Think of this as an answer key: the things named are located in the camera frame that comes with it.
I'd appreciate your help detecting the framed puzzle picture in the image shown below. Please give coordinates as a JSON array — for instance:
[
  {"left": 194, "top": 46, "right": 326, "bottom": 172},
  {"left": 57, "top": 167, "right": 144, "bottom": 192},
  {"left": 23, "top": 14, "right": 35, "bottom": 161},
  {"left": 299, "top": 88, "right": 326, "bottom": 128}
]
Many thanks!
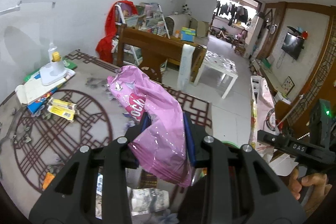
[{"left": 282, "top": 76, "right": 295, "bottom": 94}]

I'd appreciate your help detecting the white desk lamp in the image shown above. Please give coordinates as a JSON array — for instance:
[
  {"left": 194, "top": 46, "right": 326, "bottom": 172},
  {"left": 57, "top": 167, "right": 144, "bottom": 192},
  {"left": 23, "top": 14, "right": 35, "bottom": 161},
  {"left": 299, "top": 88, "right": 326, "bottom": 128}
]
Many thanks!
[{"left": 0, "top": 0, "right": 69, "bottom": 86}]

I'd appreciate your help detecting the television cabinet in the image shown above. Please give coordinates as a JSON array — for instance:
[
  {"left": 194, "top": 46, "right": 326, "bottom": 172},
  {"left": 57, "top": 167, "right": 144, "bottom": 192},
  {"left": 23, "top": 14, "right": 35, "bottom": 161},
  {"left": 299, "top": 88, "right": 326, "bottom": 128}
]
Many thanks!
[{"left": 249, "top": 59, "right": 292, "bottom": 106}]

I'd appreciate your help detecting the grey covered sofa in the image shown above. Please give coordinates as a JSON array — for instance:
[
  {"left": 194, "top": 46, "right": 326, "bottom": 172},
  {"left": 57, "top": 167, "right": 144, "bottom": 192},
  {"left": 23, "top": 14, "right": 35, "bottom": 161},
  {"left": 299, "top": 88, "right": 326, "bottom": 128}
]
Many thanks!
[{"left": 165, "top": 14, "right": 210, "bottom": 38}]

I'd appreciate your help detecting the small wooden chair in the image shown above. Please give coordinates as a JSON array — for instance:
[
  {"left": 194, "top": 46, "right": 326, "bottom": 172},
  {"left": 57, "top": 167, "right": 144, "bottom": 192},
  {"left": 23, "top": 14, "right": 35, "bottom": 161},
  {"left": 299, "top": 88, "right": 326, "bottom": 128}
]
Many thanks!
[{"left": 232, "top": 30, "right": 247, "bottom": 56}]

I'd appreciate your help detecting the white book rack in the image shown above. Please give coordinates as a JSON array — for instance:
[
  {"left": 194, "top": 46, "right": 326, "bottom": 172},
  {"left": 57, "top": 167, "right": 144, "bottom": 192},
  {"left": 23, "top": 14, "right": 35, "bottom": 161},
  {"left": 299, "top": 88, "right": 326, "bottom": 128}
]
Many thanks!
[{"left": 114, "top": 2, "right": 171, "bottom": 67}]

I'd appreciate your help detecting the colourful toy block box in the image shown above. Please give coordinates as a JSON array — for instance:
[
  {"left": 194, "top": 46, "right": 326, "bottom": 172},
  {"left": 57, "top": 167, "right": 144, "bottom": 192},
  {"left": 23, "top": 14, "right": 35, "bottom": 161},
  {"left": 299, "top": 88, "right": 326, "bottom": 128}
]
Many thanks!
[{"left": 181, "top": 27, "right": 197, "bottom": 41}]

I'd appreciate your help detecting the red cloth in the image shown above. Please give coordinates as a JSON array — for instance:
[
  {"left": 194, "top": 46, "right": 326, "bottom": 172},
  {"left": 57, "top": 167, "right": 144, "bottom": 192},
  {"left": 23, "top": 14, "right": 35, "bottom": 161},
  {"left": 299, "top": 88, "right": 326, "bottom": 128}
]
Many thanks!
[{"left": 95, "top": 0, "right": 135, "bottom": 63}]

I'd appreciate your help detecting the row of picture books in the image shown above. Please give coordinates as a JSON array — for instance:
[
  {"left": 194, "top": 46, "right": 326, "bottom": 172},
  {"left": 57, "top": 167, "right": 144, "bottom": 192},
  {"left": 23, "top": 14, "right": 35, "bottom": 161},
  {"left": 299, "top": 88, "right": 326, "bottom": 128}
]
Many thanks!
[{"left": 119, "top": 2, "right": 168, "bottom": 35}]

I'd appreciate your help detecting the white coffee table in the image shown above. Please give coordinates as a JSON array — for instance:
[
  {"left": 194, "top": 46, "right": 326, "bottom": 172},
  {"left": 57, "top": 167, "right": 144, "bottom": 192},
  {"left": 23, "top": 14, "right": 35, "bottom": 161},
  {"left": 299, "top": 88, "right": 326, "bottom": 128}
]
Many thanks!
[{"left": 196, "top": 50, "right": 239, "bottom": 99}]

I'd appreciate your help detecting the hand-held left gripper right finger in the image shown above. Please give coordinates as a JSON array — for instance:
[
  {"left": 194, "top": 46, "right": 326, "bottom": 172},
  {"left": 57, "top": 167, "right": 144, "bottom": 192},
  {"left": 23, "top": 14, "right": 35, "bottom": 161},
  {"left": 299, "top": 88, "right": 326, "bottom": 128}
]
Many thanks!
[{"left": 183, "top": 112, "right": 307, "bottom": 224}]

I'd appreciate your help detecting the green trash bin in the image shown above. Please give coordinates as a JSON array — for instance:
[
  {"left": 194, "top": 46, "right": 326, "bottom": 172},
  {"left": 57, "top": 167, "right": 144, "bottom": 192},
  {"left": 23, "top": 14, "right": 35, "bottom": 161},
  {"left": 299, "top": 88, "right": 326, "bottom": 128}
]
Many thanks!
[{"left": 219, "top": 140, "right": 238, "bottom": 148}]

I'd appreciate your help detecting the wooden coffee table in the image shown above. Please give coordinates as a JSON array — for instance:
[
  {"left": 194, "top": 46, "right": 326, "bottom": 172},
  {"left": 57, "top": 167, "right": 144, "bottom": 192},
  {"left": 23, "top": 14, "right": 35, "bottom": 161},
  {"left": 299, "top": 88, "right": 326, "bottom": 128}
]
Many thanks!
[{"left": 168, "top": 35, "right": 208, "bottom": 83}]

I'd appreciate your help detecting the green book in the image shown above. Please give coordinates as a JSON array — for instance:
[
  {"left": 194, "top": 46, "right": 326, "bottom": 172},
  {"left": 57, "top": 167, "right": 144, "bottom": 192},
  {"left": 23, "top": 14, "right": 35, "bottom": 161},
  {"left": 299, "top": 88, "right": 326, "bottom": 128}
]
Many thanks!
[{"left": 24, "top": 56, "right": 78, "bottom": 83}]

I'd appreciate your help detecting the orange snack packet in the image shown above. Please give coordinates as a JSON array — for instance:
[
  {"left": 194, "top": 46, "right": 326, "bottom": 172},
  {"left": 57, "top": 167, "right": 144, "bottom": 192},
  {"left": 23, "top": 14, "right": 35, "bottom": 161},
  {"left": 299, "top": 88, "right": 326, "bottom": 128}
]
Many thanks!
[{"left": 42, "top": 172, "right": 55, "bottom": 190}]

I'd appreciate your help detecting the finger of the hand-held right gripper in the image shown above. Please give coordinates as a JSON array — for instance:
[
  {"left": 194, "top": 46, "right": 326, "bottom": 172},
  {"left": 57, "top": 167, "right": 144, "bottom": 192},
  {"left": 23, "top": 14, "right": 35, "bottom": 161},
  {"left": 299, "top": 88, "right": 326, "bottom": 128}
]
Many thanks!
[{"left": 257, "top": 127, "right": 291, "bottom": 153}]

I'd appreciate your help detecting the pink glossy snack bag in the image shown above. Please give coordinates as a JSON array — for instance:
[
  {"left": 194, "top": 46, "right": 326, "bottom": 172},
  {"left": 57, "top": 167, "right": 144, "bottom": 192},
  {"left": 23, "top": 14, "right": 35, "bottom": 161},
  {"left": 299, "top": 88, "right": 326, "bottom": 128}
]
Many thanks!
[{"left": 107, "top": 65, "right": 196, "bottom": 188}]

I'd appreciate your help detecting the white printed cloth strip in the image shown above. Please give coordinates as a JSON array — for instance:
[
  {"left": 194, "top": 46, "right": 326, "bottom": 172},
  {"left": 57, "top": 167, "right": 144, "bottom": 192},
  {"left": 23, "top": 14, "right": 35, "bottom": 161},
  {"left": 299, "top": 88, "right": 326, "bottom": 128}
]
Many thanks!
[{"left": 177, "top": 43, "right": 196, "bottom": 90}]

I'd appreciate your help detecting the balance bike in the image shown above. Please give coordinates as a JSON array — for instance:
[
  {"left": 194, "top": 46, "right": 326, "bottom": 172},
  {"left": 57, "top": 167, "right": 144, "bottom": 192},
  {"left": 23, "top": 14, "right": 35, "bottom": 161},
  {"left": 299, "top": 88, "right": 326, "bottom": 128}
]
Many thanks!
[{"left": 215, "top": 27, "right": 234, "bottom": 42}]

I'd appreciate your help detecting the printed newspaper piece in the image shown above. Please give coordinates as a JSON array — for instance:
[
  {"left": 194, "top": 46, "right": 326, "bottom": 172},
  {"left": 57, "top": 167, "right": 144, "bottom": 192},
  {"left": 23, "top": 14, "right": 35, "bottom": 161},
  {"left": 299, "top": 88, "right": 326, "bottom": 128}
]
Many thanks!
[{"left": 131, "top": 188, "right": 170, "bottom": 216}]

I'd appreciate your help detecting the wall television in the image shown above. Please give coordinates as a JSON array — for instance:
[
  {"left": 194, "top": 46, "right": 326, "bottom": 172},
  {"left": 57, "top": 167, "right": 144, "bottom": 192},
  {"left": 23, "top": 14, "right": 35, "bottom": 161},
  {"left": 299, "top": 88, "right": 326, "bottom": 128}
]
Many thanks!
[{"left": 281, "top": 32, "right": 304, "bottom": 60}]

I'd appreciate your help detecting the brown packet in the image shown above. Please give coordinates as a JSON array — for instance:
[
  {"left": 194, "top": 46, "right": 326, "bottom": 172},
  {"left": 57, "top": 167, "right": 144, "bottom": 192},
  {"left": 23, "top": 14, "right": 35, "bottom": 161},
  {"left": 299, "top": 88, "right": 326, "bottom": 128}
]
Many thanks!
[{"left": 140, "top": 171, "right": 161, "bottom": 189}]

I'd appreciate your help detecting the person's right hand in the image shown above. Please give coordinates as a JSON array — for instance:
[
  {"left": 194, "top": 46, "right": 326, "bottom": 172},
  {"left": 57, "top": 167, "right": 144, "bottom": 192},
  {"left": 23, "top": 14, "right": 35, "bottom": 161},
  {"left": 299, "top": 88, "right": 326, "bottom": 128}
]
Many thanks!
[{"left": 287, "top": 166, "right": 331, "bottom": 211}]

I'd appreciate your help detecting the blue picture book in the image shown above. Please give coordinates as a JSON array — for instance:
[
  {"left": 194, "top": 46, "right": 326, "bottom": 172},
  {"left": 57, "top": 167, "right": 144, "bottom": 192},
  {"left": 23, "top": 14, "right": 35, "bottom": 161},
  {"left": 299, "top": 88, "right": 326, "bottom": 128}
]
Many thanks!
[{"left": 26, "top": 88, "right": 59, "bottom": 114}]

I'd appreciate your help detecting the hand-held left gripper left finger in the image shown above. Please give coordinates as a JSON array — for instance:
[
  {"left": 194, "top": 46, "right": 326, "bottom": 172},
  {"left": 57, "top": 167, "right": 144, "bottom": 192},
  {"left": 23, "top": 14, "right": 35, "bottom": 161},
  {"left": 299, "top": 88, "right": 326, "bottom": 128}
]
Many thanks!
[{"left": 29, "top": 111, "right": 151, "bottom": 224}]

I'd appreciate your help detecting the row of hanging clothes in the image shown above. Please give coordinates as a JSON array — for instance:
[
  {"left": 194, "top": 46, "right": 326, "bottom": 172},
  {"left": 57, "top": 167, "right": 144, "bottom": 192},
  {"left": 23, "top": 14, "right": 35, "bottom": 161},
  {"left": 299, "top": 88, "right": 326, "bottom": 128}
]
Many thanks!
[{"left": 217, "top": 2, "right": 250, "bottom": 26}]

